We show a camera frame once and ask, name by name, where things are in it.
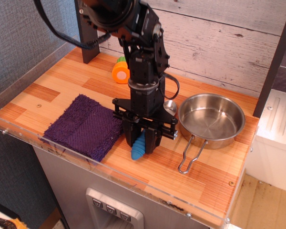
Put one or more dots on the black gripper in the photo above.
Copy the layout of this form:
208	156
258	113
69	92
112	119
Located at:
144	110

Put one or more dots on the blue handled metal spoon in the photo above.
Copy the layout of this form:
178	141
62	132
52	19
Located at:
138	148

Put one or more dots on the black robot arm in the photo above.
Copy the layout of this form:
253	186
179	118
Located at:
140	33

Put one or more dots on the purple folded towel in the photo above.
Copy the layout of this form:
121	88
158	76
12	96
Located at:
87	128

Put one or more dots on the orange toy carrot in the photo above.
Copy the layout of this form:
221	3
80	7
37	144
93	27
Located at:
120	71

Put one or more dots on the stainless steel pan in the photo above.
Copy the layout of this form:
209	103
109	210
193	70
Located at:
209	121

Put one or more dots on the grey toy dispenser panel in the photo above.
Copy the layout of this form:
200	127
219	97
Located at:
109	213

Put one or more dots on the white cabinet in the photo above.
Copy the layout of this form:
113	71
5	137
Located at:
266	160

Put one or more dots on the clear acrylic table guard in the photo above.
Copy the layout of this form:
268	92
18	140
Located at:
41	78

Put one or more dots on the orange toy at corner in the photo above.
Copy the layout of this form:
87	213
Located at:
19	224

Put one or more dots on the dark left wooden post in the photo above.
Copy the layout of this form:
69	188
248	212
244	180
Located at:
86	34

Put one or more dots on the dark wooden post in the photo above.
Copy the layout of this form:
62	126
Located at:
271	75
86	34

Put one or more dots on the dark right wooden post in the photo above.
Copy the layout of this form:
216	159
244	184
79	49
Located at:
271	75

